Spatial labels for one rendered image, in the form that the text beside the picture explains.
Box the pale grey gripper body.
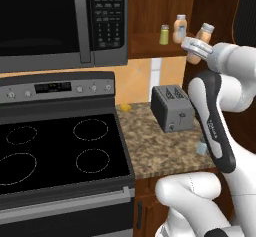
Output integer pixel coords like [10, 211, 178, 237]
[180, 36, 215, 62]

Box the tan condiment bottle grey cap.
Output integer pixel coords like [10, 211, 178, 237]
[185, 22, 216, 66]
[172, 14, 188, 45]

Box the green shaker silver cap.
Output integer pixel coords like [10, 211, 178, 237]
[158, 24, 170, 46]

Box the pale blue shaker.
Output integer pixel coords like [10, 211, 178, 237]
[195, 141, 210, 157]

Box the brown wooden base cabinet door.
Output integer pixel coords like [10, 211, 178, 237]
[133, 168, 235, 237]

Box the grey toaster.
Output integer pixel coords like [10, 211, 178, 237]
[150, 84, 196, 134]

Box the yellow lemon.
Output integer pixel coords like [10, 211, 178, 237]
[119, 103, 132, 113]

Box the black steel microwave oven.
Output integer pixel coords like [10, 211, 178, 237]
[0, 0, 130, 74]

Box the black steel stove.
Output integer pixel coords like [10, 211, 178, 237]
[0, 70, 137, 237]

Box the brown wooden wall cabinet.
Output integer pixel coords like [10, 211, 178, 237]
[127, 0, 198, 60]

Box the grey microwave door handle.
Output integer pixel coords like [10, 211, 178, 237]
[72, 0, 93, 64]

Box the black cabinet door handle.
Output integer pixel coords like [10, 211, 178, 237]
[136, 200, 144, 231]

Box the grey oven door handle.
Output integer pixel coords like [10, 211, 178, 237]
[0, 186, 136, 226]

